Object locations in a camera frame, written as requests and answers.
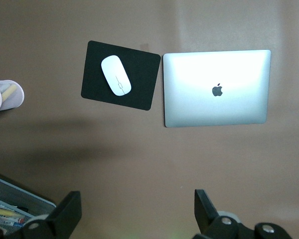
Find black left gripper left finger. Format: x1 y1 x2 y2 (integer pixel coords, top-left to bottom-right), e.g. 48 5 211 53
0 191 82 239

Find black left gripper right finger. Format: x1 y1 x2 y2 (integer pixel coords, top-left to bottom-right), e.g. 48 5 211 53
193 189 294 239

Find silver laptop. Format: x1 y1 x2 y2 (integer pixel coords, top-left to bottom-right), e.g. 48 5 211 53
162 49 272 128

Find white marker with printed label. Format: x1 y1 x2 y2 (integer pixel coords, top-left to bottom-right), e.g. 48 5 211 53
0 213 25 228

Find grey mesh desk organizer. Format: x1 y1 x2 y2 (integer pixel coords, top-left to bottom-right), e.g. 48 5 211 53
0 171 57 239

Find pink mesh pen cup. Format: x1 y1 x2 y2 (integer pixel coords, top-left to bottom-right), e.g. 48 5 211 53
0 79 25 117

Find yellow pen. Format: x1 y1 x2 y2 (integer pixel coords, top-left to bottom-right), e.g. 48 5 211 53
1 84 18 102

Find white computer mouse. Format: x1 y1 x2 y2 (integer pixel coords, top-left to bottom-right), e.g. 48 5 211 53
101 55 132 97

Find black mouse pad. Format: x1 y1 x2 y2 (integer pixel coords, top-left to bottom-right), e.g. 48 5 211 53
80 40 161 112

